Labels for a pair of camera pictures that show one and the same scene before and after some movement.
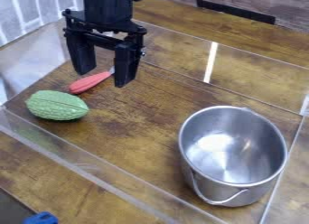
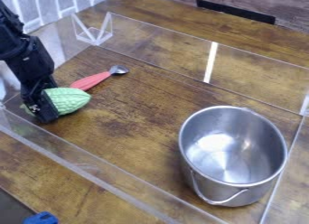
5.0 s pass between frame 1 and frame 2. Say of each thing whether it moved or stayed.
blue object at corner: stayed
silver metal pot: stayed
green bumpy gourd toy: moved
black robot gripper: moved
